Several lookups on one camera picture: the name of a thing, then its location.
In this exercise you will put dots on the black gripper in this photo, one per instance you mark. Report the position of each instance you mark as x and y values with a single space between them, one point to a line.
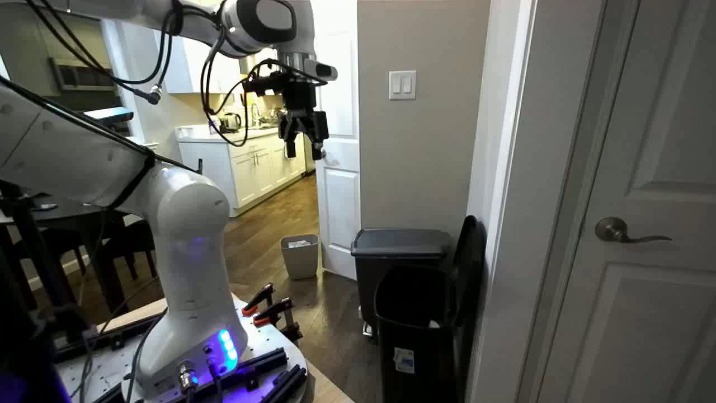
301 102

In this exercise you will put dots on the black bin lid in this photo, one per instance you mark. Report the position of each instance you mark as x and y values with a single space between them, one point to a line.
470 260

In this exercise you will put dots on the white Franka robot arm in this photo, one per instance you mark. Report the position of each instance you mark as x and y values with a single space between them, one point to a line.
187 225

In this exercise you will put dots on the black plastic bin body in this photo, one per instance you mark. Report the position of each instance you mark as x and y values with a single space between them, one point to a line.
417 373

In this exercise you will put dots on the white panel door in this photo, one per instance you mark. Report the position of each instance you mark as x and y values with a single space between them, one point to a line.
338 186

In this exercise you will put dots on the white kitchen base cabinets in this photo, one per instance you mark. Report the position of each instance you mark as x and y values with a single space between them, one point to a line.
253 176

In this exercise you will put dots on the small grey wastebasket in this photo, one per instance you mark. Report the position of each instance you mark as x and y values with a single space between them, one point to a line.
301 258

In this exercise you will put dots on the grey step trash can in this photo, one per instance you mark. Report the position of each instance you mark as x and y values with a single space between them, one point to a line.
399 245

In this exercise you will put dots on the black orange bar clamp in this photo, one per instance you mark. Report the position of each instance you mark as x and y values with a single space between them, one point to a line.
258 298
271 313

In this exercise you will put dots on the dark dining chair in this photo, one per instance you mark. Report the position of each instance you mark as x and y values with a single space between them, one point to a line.
136 237

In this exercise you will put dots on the dark dining table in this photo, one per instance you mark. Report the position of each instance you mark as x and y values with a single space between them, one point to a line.
59 215

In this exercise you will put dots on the grey robot mounting plate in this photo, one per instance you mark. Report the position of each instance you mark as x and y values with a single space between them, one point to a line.
98 373

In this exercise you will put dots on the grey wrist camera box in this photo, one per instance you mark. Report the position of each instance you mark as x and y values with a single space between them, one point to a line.
323 72

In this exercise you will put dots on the white double light switch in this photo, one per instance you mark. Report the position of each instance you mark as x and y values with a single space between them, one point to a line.
404 84

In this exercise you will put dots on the dark wall mounted unit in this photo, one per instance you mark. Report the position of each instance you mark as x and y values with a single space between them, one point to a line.
82 76

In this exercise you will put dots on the black aluminium rail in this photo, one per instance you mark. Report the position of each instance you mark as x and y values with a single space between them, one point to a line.
250 371
113 336
288 384

